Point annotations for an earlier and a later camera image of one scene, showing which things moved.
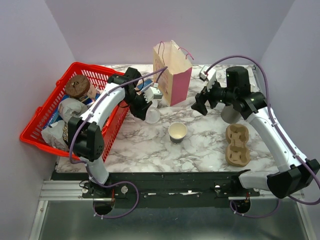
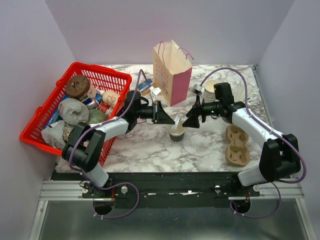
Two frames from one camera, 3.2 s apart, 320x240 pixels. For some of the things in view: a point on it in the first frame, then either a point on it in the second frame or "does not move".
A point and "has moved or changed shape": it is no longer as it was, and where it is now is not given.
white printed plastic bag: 57,135 does not move
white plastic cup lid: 152,115 has moved or changed shape
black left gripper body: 137,103 to 150,112
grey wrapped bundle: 69,107 does not move
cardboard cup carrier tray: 237,152 does not move
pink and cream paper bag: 176,80 does not move
